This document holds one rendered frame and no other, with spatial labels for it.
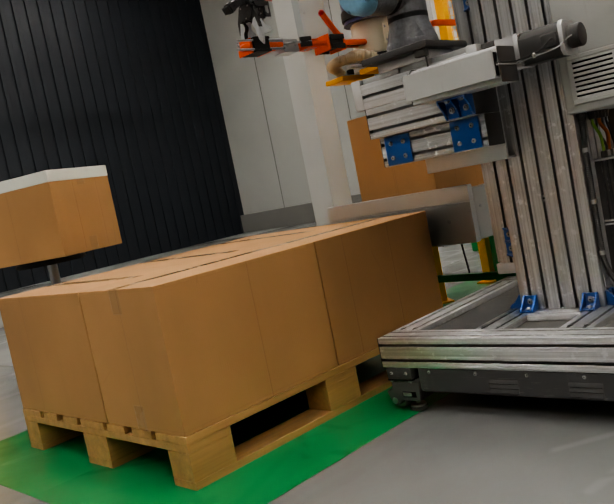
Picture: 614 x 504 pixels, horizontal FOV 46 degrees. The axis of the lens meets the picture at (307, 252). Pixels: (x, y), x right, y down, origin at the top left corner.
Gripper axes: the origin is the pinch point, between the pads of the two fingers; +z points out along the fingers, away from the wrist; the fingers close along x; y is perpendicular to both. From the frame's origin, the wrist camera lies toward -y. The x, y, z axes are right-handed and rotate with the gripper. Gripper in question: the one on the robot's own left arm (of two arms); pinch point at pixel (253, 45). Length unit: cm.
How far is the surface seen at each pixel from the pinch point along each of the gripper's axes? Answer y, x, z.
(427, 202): 54, -16, 65
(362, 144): 58, 16, 38
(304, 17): 112, 96, -38
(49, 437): -77, 59, 118
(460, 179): 74, -17, 59
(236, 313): -47, -29, 81
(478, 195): 62, -34, 66
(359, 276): 6, -24, 82
